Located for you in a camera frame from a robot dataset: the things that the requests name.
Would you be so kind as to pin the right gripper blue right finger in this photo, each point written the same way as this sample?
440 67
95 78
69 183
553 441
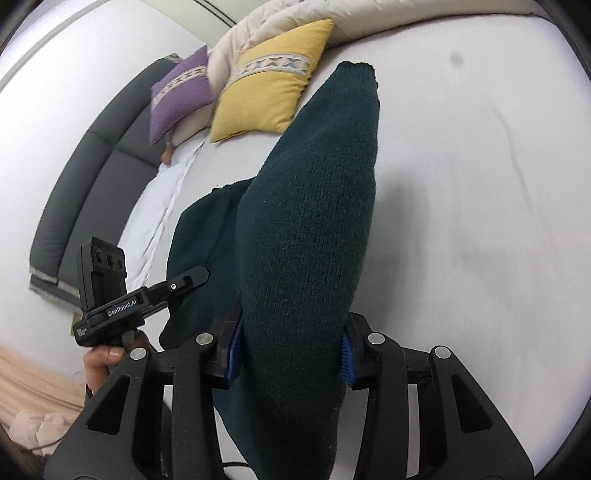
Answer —
462 434

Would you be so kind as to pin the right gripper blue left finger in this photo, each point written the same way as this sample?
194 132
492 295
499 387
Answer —
154 418

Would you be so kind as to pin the dark green knit sweater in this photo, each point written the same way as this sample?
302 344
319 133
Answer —
288 246

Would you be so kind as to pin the person's left hand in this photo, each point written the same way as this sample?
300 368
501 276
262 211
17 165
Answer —
97 363

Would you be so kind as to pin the white pillow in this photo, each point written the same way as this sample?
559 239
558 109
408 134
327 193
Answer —
146 223

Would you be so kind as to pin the dark grey upholstered headboard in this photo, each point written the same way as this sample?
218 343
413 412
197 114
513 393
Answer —
98 187

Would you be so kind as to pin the purple patterned cushion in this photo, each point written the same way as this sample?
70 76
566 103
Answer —
181 92

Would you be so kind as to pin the yellow patterned cushion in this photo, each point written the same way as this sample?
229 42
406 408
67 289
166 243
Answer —
267 81

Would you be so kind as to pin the beige duvet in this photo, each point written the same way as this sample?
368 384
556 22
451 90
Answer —
353 20

